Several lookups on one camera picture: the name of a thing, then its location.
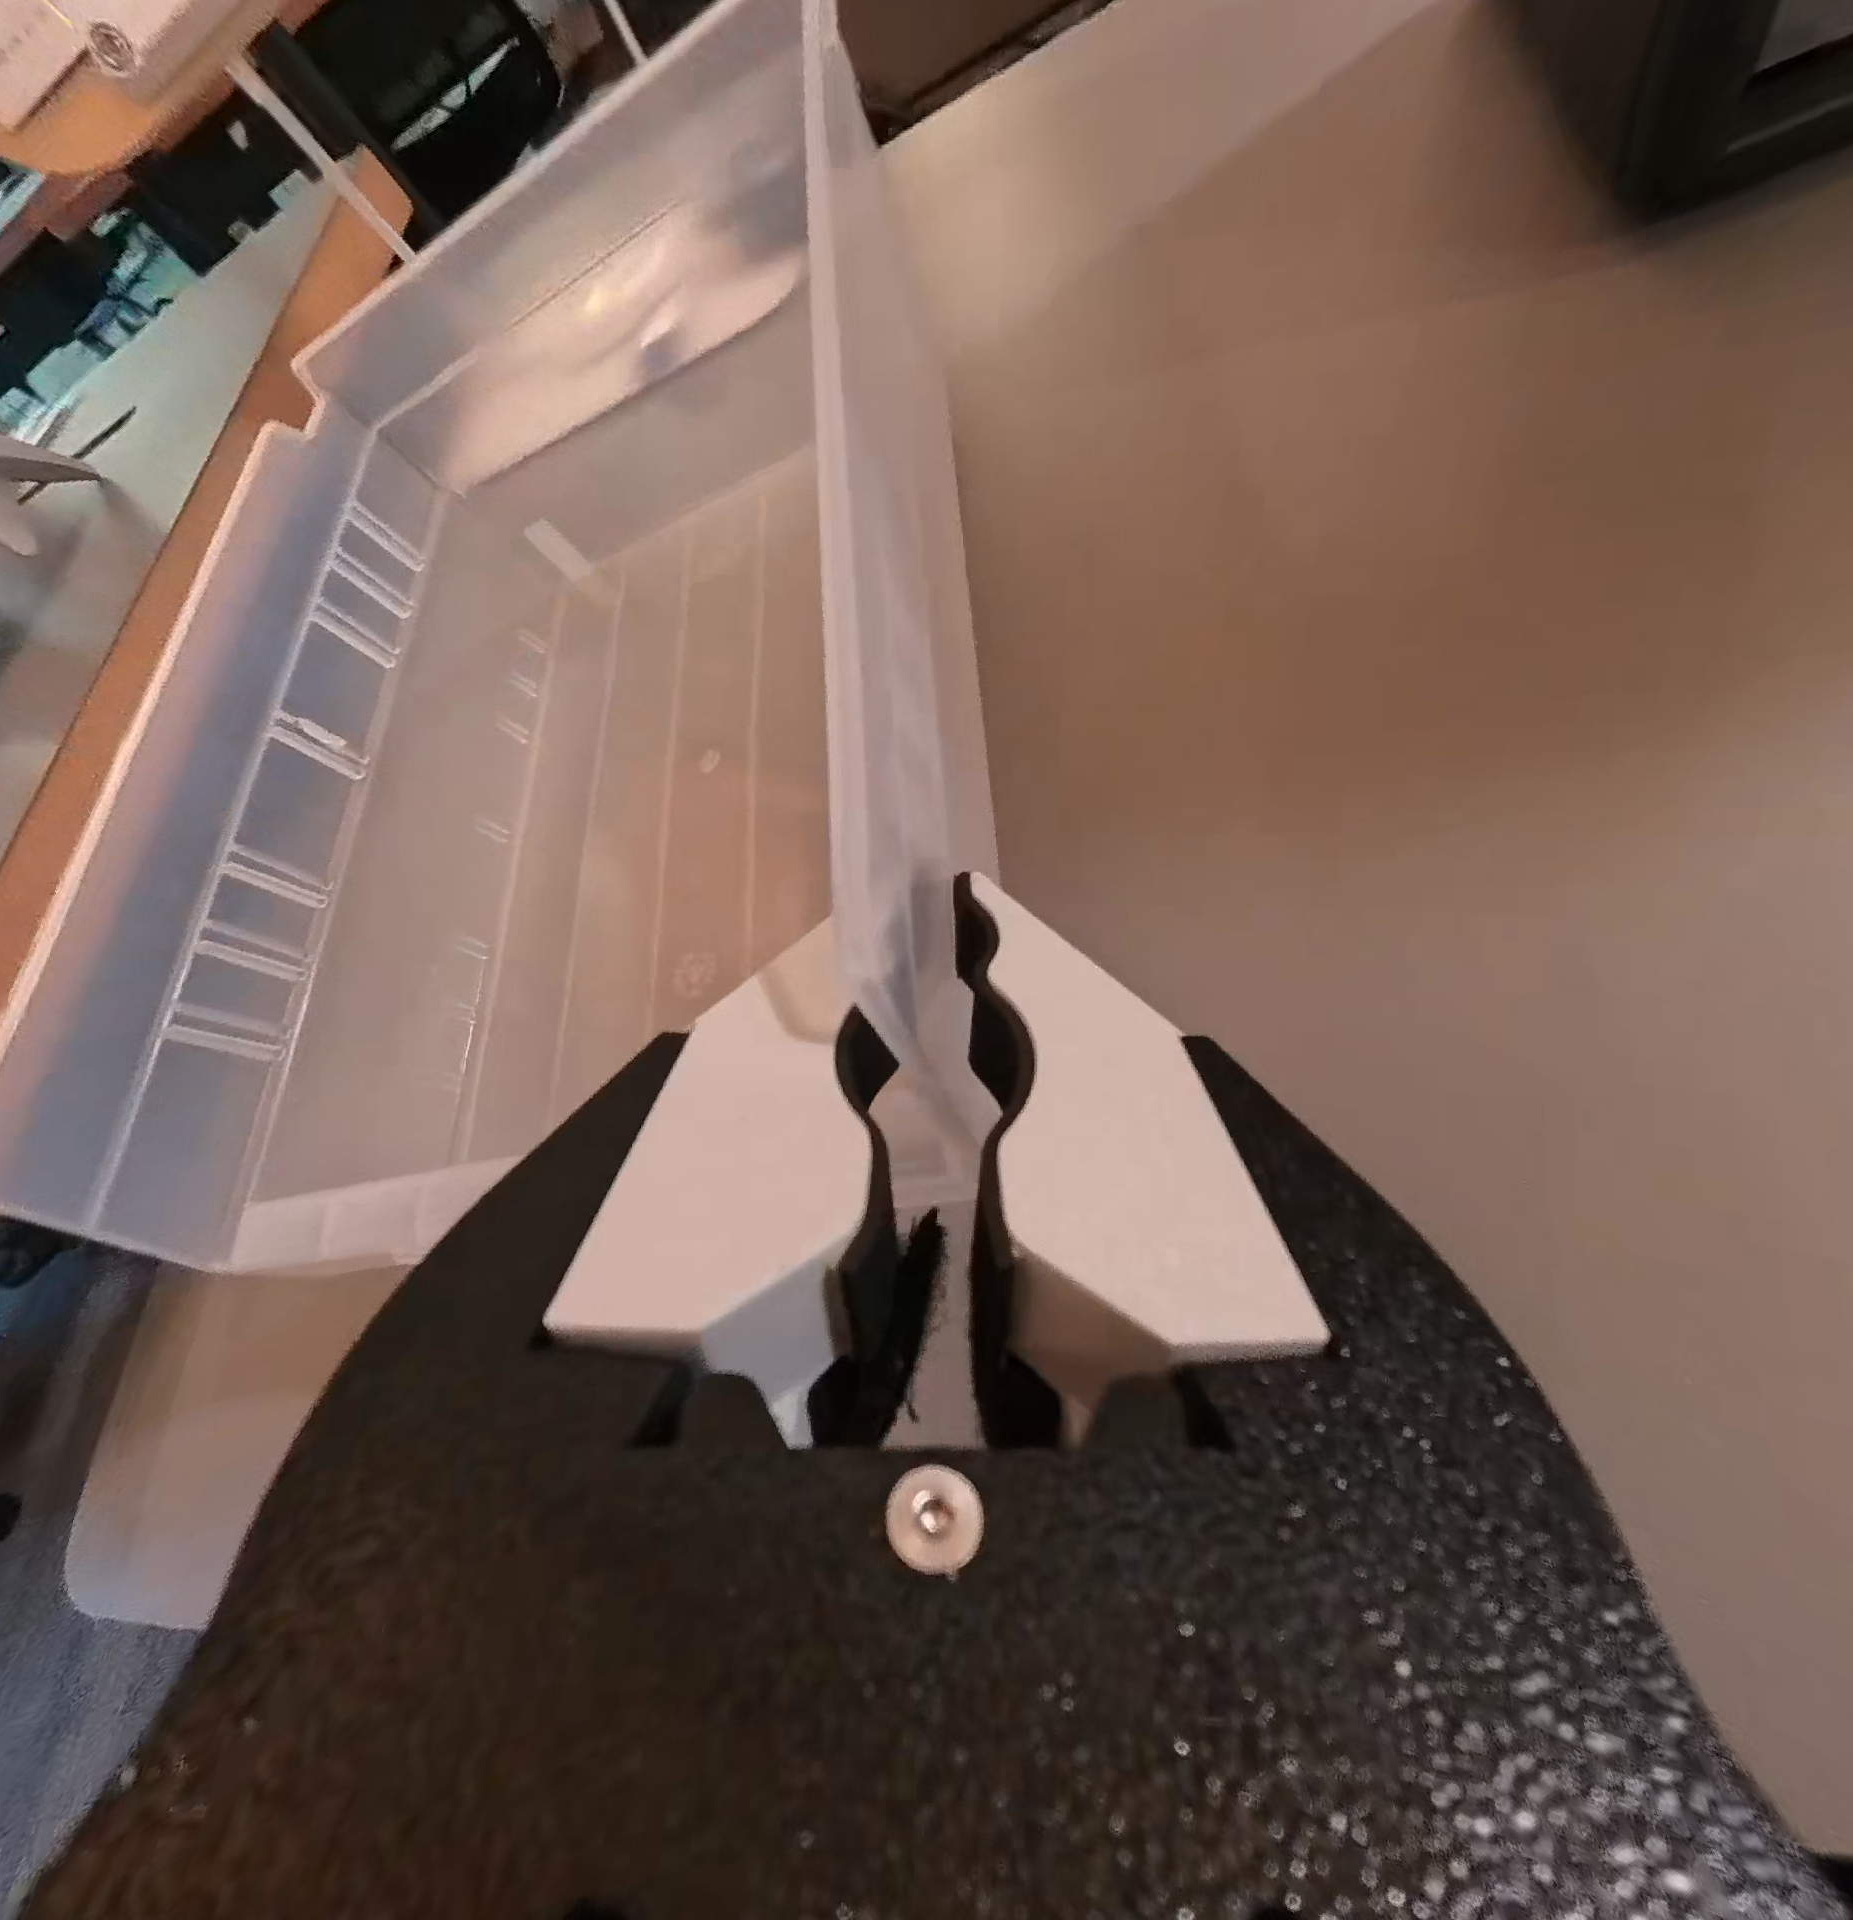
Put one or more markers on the clear plastic bin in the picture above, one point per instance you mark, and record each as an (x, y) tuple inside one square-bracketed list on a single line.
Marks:
[(490, 677)]

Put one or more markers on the black drawer cabinet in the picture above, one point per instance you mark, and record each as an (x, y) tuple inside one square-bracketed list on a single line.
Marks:
[(1737, 91)]

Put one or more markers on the grey desk with wooden edge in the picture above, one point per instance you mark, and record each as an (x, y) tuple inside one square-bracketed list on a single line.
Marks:
[(116, 689)]

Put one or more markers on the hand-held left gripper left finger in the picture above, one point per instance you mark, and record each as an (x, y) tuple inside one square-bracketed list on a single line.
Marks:
[(687, 1201)]

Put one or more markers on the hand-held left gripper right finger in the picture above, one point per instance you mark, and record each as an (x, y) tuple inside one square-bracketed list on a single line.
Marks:
[(1152, 1201)]

